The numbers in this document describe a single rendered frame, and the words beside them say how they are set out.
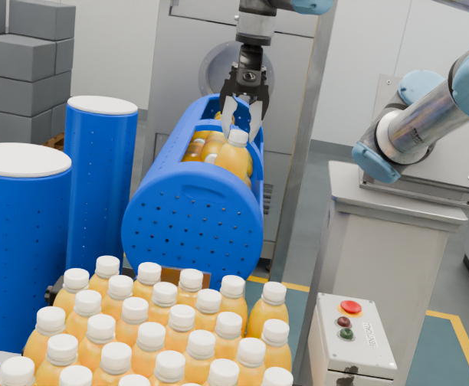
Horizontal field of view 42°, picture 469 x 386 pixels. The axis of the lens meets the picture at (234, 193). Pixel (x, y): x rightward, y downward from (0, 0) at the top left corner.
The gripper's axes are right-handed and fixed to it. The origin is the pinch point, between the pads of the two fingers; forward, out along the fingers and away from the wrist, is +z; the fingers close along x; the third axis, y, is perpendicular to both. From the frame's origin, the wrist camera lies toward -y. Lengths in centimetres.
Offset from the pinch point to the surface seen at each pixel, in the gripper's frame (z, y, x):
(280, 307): 21.2, -30.0, -11.6
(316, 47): -8, 130, -25
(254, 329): 25.6, -31.2, -7.6
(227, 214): 13.0, -11.6, -0.1
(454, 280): 132, 234, -149
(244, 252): 20.5, -11.6, -4.5
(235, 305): 21.6, -30.9, -3.8
